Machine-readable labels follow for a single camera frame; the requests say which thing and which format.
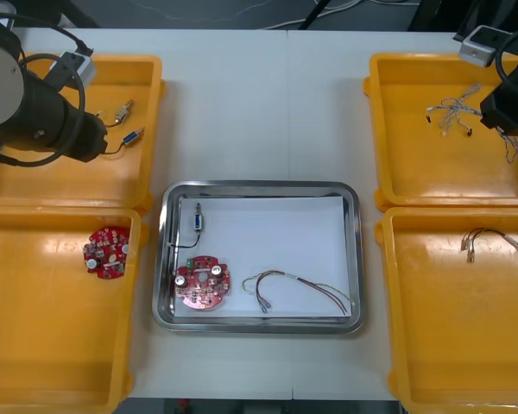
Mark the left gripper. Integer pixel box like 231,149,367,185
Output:
71,115,110,165

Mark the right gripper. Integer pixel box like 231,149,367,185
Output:
479,79,518,137

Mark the blue-white twisted wire harness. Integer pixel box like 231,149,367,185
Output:
425,101,518,165

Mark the blue label solenoid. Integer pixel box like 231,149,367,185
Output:
167,202,206,250
103,127,147,155

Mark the round red circuit board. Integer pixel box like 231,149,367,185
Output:
174,254,233,311
82,226,130,280

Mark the red green-yellow wire harness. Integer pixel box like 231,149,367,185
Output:
241,269,350,315

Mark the bare metal solenoid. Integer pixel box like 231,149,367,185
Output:
95,98,136,129

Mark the yellow-orange plastic bin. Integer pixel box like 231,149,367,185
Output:
0,205,150,414
374,206,518,414
362,52,518,212
0,52,167,215

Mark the black background furniture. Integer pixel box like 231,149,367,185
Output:
409,0,480,34

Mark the red-black harness with terminals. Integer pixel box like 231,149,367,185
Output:
460,227,518,265

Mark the white sheet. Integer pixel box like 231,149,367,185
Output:
172,196,351,320

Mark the black stand leg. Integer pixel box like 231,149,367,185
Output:
297,0,333,31

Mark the white-grey wire harness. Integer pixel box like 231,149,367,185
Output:
438,83,483,140

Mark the white background cable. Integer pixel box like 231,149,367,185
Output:
262,0,362,30

